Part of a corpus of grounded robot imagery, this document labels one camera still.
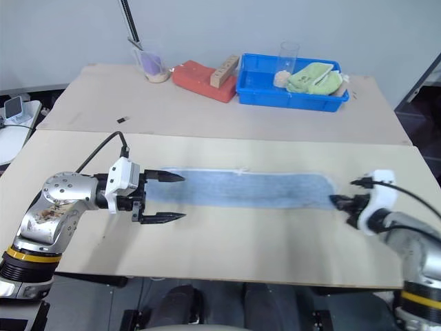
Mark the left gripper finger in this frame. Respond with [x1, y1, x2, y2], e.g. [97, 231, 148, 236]
[140, 212, 187, 225]
[144, 168, 187, 184]

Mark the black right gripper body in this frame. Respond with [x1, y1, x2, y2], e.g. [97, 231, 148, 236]
[345, 194, 372, 228]

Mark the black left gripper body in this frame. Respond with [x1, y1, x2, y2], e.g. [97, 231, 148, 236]
[116, 171, 148, 225]

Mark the long blue towel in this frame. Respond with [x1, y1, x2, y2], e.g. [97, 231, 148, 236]
[146, 167, 338, 210]

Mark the dark rounded foot shape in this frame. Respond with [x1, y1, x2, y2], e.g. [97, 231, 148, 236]
[155, 283, 205, 327]

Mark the clear measuring cup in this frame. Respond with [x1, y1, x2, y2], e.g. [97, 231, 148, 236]
[132, 47, 172, 84]

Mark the red brick block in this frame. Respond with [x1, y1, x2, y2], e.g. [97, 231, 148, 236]
[171, 60, 239, 104]

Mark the dark cabinet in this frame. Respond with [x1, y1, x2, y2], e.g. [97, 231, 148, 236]
[393, 51, 441, 189]

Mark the purple scoop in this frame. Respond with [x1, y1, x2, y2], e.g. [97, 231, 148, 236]
[141, 51, 163, 75]

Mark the wooden block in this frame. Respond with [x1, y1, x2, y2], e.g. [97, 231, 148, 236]
[209, 54, 240, 89]

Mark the light green folded cloth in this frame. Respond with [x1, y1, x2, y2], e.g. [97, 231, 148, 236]
[286, 62, 336, 93]

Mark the blue plastic bin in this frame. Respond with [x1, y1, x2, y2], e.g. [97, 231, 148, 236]
[236, 52, 351, 113]

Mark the beige crumpled ball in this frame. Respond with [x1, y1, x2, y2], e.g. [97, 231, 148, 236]
[273, 70, 291, 88]

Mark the white side table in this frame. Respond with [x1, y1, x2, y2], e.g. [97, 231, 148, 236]
[0, 123, 37, 167]

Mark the white device stand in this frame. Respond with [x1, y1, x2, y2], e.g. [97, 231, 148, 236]
[0, 99, 43, 130]

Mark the clear glass tumbler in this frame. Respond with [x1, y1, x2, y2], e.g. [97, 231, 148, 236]
[276, 41, 300, 76]

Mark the phone with grey screen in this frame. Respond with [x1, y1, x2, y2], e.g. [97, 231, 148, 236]
[3, 96, 25, 120]

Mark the black jointed rod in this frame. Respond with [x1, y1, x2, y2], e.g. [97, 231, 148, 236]
[118, 0, 144, 51]

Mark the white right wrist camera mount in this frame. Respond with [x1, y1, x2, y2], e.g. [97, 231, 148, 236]
[357, 168, 398, 237]

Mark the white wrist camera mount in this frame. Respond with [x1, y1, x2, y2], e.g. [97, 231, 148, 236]
[357, 168, 398, 237]
[104, 157, 141, 215]

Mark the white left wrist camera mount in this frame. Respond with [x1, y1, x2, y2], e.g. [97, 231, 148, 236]
[104, 157, 141, 215]

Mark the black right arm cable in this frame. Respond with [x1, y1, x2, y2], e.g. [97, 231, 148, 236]
[350, 177, 441, 222]

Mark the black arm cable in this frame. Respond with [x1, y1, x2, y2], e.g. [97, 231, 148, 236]
[350, 177, 441, 222]
[74, 130, 132, 173]

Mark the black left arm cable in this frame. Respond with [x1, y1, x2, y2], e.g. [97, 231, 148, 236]
[74, 130, 132, 173]

